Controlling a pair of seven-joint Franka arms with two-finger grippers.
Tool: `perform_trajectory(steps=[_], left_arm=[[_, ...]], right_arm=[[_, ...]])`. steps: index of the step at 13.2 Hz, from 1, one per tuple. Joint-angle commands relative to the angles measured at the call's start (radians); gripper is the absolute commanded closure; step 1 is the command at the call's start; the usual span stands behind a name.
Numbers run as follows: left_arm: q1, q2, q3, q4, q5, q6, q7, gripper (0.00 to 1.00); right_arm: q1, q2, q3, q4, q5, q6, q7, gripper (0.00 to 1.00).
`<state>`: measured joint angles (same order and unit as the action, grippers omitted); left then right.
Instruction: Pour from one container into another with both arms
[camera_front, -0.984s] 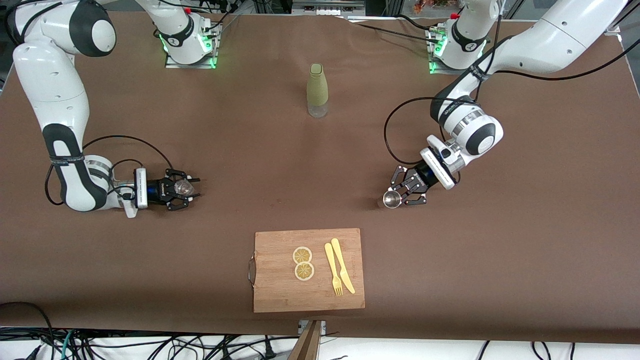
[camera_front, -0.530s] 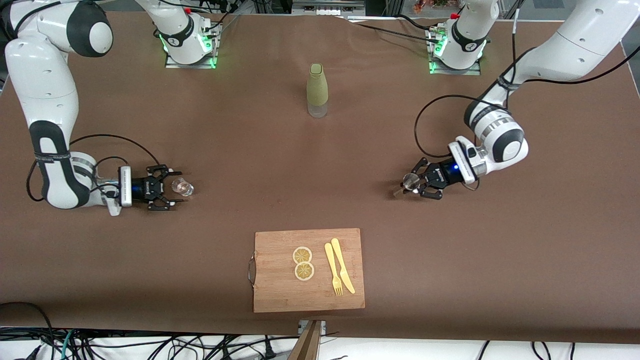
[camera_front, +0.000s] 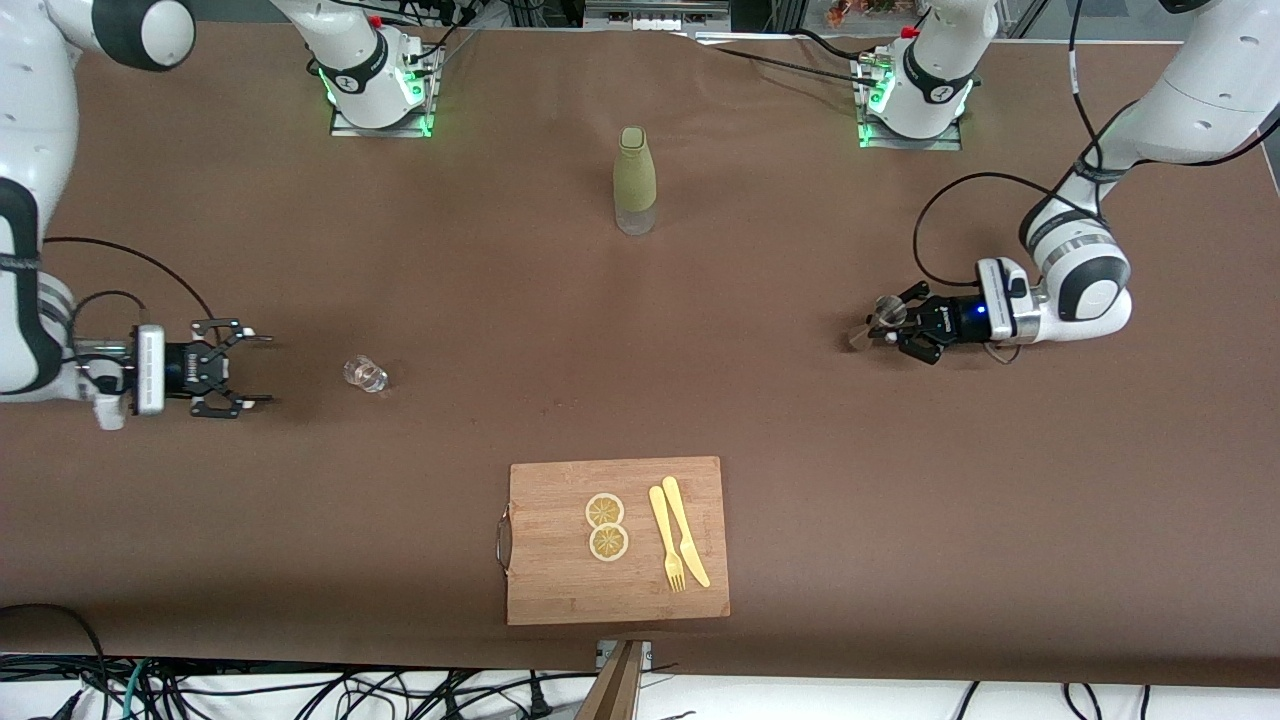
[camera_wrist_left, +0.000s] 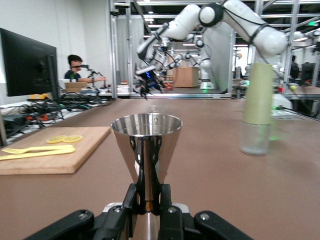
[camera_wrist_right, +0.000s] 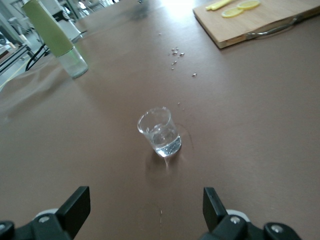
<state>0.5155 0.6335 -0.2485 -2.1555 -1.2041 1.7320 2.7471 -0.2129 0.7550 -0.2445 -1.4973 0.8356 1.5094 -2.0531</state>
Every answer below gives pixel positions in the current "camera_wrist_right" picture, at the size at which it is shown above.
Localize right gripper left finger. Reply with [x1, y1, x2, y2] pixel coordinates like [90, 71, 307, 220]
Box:
[0, 186, 91, 240]

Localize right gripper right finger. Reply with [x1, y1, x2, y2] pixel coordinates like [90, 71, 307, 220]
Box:
[202, 187, 301, 240]

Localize small clear glass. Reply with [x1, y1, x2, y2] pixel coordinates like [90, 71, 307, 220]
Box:
[136, 106, 183, 158]

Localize green sleeved glass bottle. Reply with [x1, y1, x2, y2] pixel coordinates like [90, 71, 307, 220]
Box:
[21, 0, 89, 80]

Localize wooden cutting board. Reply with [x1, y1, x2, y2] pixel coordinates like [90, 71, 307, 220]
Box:
[192, 0, 320, 50]

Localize yellow lemon slice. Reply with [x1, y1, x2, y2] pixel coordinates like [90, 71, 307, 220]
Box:
[236, 0, 261, 11]
[221, 7, 243, 19]

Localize yellow plastic fork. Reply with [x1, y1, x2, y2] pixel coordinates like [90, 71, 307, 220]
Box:
[205, 0, 237, 12]

